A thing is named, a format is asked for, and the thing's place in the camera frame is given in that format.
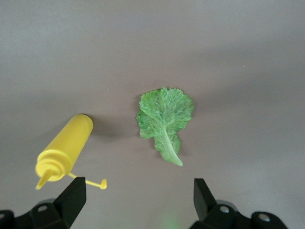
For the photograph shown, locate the green lettuce leaf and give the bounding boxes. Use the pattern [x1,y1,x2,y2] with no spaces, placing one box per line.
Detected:
[136,87,195,167]

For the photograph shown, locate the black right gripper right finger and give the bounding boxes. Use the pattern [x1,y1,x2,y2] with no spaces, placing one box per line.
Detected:
[189,178,289,229]

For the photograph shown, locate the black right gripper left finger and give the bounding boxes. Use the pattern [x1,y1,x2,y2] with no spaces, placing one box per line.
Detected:
[0,177,86,229]

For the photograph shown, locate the yellow squeeze bottle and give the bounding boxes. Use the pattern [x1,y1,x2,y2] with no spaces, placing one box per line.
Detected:
[35,114,107,191]

